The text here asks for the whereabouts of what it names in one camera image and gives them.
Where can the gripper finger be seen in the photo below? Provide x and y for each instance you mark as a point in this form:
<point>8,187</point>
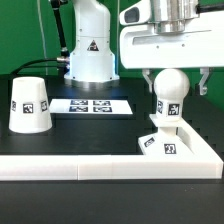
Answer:
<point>149,78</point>
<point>205,75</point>

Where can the white lamp bulb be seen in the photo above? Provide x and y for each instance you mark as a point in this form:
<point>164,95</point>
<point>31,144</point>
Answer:
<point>171,87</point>

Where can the white L-shaped corner fence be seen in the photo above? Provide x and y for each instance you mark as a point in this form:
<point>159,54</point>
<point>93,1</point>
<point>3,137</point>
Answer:
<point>202,163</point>

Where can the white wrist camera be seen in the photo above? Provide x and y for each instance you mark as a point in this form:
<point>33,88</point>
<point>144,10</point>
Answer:
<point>138,13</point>

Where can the white lamp shade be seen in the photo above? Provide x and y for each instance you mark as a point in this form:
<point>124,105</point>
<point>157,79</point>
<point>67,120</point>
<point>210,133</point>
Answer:
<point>29,110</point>

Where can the white lamp base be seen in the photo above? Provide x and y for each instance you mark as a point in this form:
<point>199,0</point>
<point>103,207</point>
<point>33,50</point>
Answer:
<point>164,141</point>

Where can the white marker tag plate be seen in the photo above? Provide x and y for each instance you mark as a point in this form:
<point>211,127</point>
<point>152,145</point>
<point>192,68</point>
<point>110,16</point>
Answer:
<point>86,106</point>

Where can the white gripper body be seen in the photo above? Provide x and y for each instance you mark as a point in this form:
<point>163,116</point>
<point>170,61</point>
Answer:
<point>201,44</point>

